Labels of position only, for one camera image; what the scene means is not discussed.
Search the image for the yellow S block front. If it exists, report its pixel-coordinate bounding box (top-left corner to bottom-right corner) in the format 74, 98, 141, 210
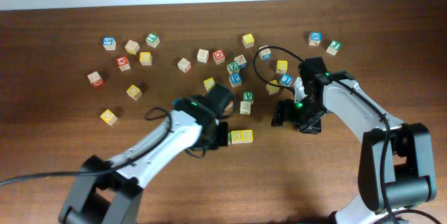
230, 130, 243, 144

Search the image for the yellow s block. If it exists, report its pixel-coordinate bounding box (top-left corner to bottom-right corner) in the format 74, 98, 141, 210
242, 129, 254, 143
230, 130, 243, 144

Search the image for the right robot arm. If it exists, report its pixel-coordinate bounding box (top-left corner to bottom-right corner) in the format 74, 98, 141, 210
271, 57, 437, 223

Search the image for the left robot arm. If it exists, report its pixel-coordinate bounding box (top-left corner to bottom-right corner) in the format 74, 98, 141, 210
58, 84, 235, 223

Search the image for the red A block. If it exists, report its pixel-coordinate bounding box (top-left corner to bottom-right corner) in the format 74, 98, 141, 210
225, 100, 233, 110

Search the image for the blue T block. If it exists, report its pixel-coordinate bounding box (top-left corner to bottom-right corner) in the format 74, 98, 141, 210
279, 74, 293, 87

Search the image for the plain wooden picture block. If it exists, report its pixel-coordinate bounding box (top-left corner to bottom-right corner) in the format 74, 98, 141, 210
240, 101, 251, 114

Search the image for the yellow E block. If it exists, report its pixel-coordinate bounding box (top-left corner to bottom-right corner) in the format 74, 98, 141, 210
266, 80, 280, 95

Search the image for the yellow C block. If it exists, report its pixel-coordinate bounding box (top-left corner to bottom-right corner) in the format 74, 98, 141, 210
203, 77, 216, 92

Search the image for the green V block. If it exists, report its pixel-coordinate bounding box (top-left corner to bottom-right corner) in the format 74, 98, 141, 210
242, 91, 254, 104

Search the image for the yellow block with brown picture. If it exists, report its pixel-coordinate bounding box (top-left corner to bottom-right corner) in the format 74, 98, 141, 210
276, 60, 288, 74

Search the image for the blue P block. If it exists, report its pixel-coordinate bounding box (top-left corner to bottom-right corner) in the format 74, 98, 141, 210
229, 73, 242, 88

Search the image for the green Z block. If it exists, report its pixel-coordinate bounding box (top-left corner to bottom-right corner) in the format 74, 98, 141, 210
227, 61, 240, 75

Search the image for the blue D side block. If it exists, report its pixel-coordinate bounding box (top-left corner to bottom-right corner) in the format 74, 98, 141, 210
259, 45, 272, 61

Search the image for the green J block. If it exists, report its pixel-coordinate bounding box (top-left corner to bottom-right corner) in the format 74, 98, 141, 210
326, 40, 342, 56

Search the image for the red I side block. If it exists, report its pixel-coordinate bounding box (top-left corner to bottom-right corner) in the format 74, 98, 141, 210
177, 58, 191, 73

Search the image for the blue X block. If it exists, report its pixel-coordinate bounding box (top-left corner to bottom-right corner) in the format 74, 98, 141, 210
308, 31, 322, 46

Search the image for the red Q block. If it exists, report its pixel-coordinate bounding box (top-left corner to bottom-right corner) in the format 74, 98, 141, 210
212, 50, 226, 65

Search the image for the blue L side block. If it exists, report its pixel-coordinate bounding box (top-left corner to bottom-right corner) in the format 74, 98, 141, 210
234, 54, 247, 69

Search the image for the red E side block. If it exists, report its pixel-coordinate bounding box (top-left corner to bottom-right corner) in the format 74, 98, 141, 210
196, 49, 209, 64

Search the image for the yellow O block middle left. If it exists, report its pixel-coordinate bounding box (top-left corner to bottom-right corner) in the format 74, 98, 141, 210
126, 84, 142, 100

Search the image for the yellow o block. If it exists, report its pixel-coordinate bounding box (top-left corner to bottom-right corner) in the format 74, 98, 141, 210
100, 109, 118, 126
126, 84, 142, 100

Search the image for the yellow top far block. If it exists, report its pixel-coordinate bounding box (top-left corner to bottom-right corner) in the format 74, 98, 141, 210
242, 33, 255, 48

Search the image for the yellow G block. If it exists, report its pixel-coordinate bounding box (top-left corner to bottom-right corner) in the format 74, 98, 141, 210
139, 52, 152, 66

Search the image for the yellow O block lower left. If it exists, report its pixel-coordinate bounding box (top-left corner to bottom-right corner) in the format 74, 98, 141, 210
100, 109, 118, 126

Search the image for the green L block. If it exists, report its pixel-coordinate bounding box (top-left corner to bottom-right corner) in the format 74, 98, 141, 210
145, 33, 160, 48

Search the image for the red Y block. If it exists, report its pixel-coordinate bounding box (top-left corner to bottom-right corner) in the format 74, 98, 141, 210
116, 56, 131, 71

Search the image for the plain wooden block upper left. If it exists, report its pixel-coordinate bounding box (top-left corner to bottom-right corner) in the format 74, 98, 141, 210
124, 40, 140, 55

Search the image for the red side block far left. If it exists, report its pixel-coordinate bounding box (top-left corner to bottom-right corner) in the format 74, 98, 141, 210
87, 71, 104, 87

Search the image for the blue S block far left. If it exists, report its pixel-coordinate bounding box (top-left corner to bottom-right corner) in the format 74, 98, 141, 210
102, 36, 117, 51

